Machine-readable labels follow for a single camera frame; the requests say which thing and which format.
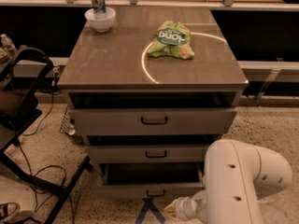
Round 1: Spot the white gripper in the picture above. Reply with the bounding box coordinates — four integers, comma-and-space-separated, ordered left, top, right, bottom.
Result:
164, 190, 207, 222

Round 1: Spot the grey drawer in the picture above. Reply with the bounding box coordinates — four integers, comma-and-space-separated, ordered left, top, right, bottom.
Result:
87, 144, 208, 163
69, 108, 236, 136
99, 162, 204, 198

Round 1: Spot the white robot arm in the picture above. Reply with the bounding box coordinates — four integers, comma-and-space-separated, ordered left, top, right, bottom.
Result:
164, 139, 292, 224

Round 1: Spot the grey drawer cabinet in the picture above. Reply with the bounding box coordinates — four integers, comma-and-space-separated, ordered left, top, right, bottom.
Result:
56, 5, 249, 176

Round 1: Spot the black and white sneaker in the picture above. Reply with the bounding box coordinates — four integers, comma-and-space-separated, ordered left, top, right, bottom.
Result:
0, 203, 20, 224

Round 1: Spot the green snack bag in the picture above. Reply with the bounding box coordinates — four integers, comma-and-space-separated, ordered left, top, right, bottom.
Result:
148, 21, 194, 60

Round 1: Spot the white bowl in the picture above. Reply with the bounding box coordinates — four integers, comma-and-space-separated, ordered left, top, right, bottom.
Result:
84, 7, 116, 33

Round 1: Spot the black rolling cart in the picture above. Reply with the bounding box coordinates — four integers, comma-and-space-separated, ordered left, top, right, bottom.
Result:
0, 46, 93, 224

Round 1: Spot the metal soda can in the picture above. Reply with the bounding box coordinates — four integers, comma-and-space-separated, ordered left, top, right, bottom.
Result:
91, 0, 106, 19

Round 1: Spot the plastic water bottle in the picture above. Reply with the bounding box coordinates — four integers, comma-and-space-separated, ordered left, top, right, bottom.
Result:
1, 34, 17, 57

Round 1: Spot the wire mesh basket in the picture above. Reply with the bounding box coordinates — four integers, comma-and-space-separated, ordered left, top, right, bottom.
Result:
60, 108, 84, 146

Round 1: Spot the black floor cable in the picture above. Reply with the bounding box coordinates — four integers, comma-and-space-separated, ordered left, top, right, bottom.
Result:
14, 77, 77, 224

